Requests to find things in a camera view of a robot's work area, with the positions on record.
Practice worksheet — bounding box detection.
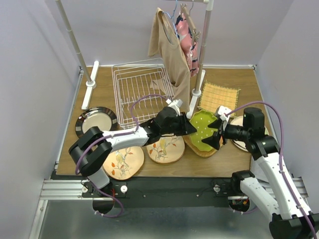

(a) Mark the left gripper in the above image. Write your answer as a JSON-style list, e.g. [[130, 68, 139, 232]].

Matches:
[[160, 112, 197, 137]]

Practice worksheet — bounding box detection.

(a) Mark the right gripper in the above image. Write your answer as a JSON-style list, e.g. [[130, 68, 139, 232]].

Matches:
[[201, 117, 251, 149]]

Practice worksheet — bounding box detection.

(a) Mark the green polka dot plate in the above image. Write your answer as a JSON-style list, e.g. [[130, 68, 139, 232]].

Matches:
[[189, 110, 217, 151]]

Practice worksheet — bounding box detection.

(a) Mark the orange woven bamboo tray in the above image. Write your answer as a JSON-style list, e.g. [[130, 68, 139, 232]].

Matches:
[[183, 135, 217, 158]]

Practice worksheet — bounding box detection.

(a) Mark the green yellow woven mat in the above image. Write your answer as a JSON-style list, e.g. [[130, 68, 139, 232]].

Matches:
[[198, 81, 240, 113]]

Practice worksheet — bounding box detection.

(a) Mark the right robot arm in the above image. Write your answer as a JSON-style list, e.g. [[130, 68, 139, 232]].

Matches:
[[202, 106, 319, 239]]

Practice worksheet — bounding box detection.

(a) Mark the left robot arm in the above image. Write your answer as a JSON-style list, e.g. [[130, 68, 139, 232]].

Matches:
[[68, 107, 197, 197]]

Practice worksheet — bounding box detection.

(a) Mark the white clothes rack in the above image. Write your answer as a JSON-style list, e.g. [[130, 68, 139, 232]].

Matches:
[[56, 0, 214, 119]]

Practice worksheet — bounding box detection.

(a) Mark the white leaf pattern plate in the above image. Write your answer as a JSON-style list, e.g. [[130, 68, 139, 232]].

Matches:
[[230, 116, 269, 152]]

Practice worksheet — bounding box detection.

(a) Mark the right bird pattern plate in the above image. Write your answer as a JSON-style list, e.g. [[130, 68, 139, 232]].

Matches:
[[146, 136, 185, 164]]

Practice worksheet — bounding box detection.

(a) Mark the bird pattern plate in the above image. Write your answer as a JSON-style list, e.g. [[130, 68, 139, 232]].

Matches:
[[146, 136, 185, 164], [103, 146, 145, 180]]

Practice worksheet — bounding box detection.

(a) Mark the grey folded cloth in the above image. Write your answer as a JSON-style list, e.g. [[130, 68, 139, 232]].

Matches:
[[250, 160, 269, 183]]

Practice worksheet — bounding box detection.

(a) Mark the left bird pattern plate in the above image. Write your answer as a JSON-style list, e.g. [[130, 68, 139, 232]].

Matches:
[[103, 146, 145, 180]]

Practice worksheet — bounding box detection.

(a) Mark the black rimmed striped plate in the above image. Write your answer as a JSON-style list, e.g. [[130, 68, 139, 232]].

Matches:
[[75, 107, 118, 138]]

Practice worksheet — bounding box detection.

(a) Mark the beige t-shirt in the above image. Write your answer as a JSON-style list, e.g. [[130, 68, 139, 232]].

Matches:
[[148, 7, 190, 112]]

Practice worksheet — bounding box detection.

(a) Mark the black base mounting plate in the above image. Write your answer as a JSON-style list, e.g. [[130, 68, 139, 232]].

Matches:
[[82, 171, 260, 209]]

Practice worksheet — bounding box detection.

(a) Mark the pink patterned garment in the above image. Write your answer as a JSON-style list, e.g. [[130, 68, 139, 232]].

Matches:
[[175, 13, 199, 77]]

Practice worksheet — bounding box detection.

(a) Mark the wooden clip hanger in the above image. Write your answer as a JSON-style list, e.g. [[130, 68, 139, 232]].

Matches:
[[180, 0, 201, 45]]

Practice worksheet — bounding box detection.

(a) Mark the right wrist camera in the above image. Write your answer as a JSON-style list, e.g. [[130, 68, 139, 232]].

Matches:
[[215, 106, 232, 121]]

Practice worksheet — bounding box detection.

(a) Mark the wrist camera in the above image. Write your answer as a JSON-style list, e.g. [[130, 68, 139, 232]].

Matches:
[[215, 106, 232, 121], [166, 99, 182, 116]]

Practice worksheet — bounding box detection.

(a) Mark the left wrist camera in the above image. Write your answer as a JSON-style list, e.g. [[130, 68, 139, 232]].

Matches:
[[166, 99, 182, 116]]

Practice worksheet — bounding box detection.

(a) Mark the white wire dish rack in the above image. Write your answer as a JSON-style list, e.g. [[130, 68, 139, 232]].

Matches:
[[111, 58, 174, 129]]

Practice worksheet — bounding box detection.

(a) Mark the blue wire hanger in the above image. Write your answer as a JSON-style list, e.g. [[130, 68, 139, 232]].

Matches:
[[162, 0, 178, 37]]

